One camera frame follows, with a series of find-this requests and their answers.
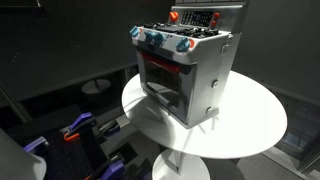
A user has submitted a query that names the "dark glass oven door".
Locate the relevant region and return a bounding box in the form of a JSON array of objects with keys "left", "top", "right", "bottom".
[{"left": 137, "top": 49, "right": 198, "bottom": 124}]

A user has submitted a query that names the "black ribbed griddle plate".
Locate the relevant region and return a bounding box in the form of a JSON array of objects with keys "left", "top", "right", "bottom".
[{"left": 163, "top": 23, "right": 198, "bottom": 34}]

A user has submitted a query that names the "purple clamp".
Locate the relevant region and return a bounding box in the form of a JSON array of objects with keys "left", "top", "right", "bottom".
[
  {"left": 99, "top": 159, "right": 126, "bottom": 180},
  {"left": 68, "top": 112, "right": 98, "bottom": 134},
  {"left": 22, "top": 136, "right": 49, "bottom": 154}
]

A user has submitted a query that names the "red oven door handle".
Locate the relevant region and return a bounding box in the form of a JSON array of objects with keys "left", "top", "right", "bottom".
[{"left": 141, "top": 52, "right": 183, "bottom": 74}]

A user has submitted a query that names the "black burner grate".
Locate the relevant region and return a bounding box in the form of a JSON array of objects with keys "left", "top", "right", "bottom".
[
  {"left": 194, "top": 27, "right": 220, "bottom": 38},
  {"left": 143, "top": 21, "right": 168, "bottom": 30}
]

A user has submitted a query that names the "orange clamp handle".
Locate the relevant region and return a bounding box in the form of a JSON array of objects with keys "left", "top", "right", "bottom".
[{"left": 63, "top": 132, "right": 81, "bottom": 143}]

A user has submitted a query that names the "blue stove knob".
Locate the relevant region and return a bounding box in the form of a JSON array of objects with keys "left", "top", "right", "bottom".
[
  {"left": 129, "top": 25, "right": 141, "bottom": 38},
  {"left": 144, "top": 30, "right": 156, "bottom": 44},
  {"left": 153, "top": 33, "right": 166, "bottom": 48},
  {"left": 175, "top": 36, "right": 191, "bottom": 53}
]

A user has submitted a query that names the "white curved robot housing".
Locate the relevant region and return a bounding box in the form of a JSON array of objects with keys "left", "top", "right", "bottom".
[{"left": 0, "top": 128, "right": 48, "bottom": 180}]

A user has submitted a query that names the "round white pedestal table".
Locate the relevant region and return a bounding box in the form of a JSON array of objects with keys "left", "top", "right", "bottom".
[{"left": 121, "top": 69, "right": 288, "bottom": 180}]

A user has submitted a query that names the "large orange stove button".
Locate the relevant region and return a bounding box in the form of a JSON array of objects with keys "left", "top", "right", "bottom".
[{"left": 169, "top": 11, "right": 180, "bottom": 23}]

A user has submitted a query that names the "silver toy stove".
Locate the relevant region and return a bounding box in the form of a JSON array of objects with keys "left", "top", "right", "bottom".
[{"left": 129, "top": 3, "right": 244, "bottom": 130}]

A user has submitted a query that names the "black clamp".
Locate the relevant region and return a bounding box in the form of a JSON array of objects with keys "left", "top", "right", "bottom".
[{"left": 98, "top": 119, "right": 121, "bottom": 138}]

